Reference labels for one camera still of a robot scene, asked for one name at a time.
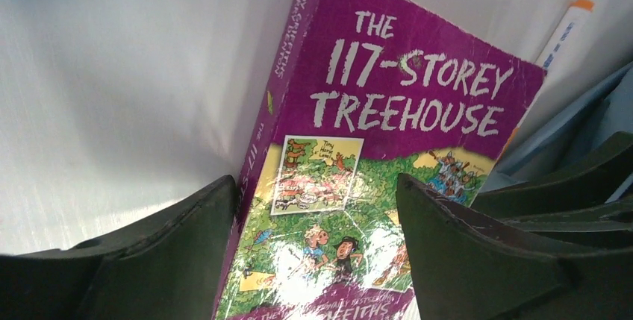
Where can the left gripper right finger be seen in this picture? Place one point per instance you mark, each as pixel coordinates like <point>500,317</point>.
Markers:
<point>558,247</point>

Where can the orange capped white marker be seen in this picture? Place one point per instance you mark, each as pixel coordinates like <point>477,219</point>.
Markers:
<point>561,36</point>

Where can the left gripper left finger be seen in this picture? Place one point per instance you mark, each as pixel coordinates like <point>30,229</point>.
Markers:
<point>164,266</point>

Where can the purple treehouse book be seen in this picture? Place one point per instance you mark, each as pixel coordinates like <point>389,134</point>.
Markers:
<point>360,92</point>

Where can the blue student backpack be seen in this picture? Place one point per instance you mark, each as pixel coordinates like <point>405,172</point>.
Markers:
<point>578,129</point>

